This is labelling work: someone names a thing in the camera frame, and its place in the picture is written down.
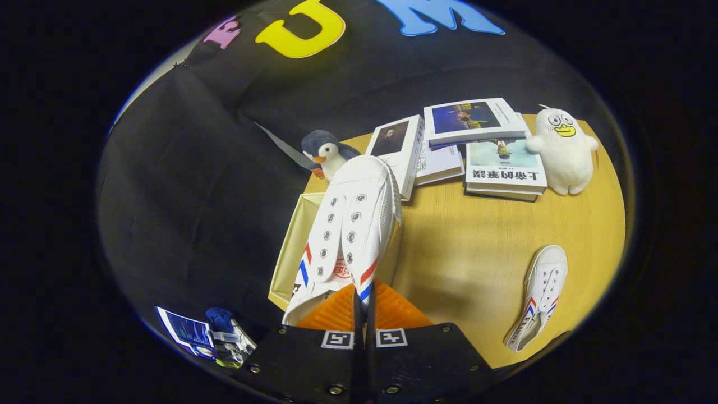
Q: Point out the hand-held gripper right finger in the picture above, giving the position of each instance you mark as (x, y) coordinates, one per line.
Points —
(426, 359)

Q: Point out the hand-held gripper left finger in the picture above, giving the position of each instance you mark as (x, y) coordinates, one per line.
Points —
(303, 359)

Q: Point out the beige fabric storage box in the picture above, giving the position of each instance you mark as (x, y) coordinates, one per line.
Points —
(291, 252)

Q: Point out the white canvas shoe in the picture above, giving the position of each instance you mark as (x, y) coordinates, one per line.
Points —
(353, 224)
(541, 292)

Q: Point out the blue and grey device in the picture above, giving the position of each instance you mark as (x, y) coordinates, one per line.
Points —
(230, 336)

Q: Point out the white-framed blue panel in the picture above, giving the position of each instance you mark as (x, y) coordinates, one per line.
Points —
(188, 331)

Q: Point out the plain white book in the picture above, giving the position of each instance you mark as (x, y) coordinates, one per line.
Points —
(440, 163)

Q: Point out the book with pale green cover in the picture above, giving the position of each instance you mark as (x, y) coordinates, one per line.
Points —
(505, 171)

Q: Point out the blue penguin plush toy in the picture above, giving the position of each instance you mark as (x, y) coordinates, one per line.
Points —
(326, 154)

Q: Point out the book with portrait cover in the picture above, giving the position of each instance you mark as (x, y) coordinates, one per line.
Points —
(392, 146)

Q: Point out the book with night photo cover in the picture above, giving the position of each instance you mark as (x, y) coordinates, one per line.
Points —
(471, 120)

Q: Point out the white duck plush toy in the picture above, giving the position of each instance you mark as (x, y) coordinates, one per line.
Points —
(564, 154)

